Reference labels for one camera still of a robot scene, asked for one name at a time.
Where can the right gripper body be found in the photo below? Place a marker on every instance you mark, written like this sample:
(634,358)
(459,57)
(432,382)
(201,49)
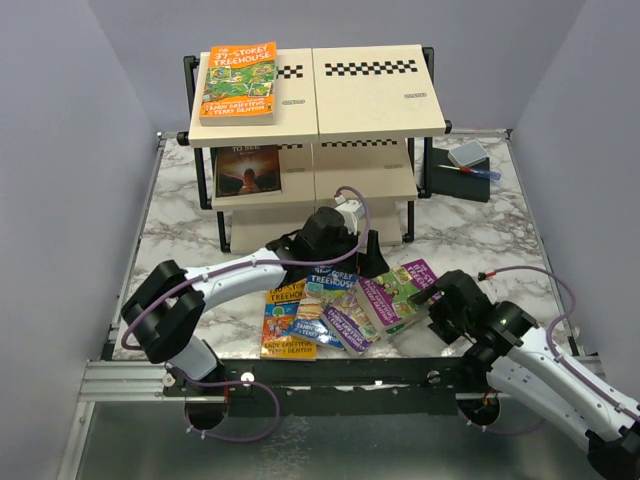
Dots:
(449,323)

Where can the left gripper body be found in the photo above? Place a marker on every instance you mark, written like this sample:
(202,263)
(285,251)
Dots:
(357,264)

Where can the purple 117-Storey Treehouse book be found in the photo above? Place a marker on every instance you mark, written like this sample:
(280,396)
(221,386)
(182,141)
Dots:
(385,299)

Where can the dark Three Days To See book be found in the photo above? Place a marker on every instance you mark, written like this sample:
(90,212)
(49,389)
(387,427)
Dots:
(247,170)

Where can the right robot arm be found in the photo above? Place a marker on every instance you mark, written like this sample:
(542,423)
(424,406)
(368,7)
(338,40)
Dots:
(512,354)

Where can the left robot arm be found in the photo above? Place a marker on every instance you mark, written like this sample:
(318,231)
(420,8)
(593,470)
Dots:
(162,314)

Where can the blue 91-Storey Treehouse book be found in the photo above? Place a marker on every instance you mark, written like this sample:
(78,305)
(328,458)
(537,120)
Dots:
(323,286)

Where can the lilac Treehouse book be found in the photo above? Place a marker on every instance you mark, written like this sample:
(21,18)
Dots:
(348,321)

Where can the black box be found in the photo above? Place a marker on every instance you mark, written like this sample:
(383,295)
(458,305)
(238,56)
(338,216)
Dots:
(443,180)

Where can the yellow 130-Storey Treehouse book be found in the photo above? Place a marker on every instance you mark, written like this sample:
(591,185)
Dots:
(277,342)

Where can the red blue screwdriver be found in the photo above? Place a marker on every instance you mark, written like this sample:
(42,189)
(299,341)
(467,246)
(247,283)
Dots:
(479,173)

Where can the grey small case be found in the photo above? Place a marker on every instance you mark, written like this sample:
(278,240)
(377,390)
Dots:
(469,154)

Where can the orange 39-Storey Treehouse book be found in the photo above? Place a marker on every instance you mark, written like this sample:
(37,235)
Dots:
(239,86)

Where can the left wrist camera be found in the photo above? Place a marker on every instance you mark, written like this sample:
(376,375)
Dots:
(351,211)

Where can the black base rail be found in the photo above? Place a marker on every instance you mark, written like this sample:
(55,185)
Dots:
(339,387)

